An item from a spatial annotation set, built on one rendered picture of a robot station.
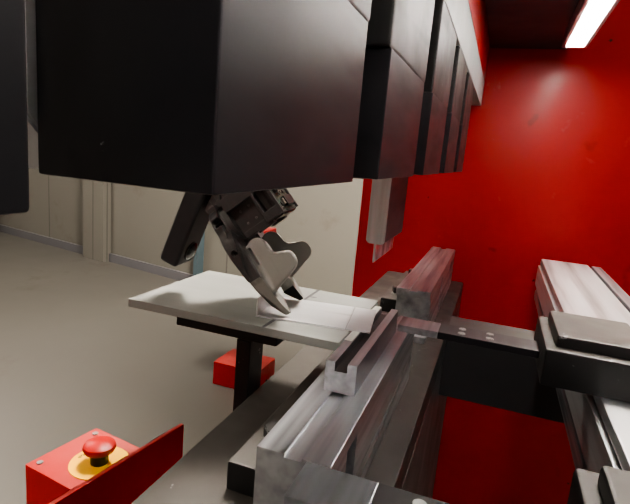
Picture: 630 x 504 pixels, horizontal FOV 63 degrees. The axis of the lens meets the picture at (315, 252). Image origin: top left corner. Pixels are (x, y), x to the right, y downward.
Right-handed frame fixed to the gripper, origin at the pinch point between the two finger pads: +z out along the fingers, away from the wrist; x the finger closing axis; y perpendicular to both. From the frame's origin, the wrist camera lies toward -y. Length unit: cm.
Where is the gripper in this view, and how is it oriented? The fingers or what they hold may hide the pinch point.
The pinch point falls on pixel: (284, 300)
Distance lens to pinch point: 62.0
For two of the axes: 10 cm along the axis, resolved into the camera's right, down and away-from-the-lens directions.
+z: 5.6, 8.3, 0.3
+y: 8.0, -5.4, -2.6
